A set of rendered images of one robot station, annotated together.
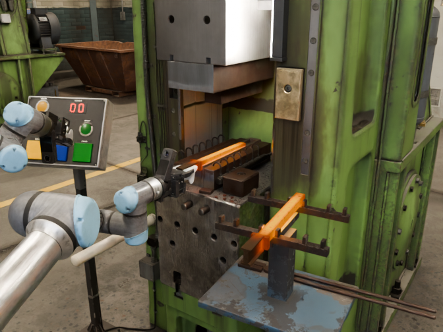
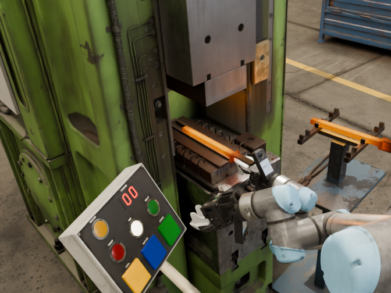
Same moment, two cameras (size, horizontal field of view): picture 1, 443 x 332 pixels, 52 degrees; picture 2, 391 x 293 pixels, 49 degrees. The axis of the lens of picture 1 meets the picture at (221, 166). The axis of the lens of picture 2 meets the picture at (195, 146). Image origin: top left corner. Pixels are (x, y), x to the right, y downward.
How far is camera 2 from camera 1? 1.99 m
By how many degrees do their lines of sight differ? 65
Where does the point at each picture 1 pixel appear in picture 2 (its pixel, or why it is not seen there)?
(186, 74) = (224, 84)
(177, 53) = (214, 70)
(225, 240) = not seen: hidden behind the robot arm
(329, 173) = (280, 102)
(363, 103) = not seen: hidden behind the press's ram
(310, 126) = (270, 77)
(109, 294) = not seen: outside the picture
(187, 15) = (224, 29)
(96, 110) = (144, 181)
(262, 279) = (318, 183)
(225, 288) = (329, 202)
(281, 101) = (259, 70)
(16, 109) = (294, 192)
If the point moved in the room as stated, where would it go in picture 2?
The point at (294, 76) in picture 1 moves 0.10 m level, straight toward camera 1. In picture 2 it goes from (266, 46) to (290, 48)
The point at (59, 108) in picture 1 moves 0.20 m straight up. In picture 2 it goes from (115, 213) to (102, 156)
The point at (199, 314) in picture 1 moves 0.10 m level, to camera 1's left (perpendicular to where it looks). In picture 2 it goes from (251, 263) to (248, 279)
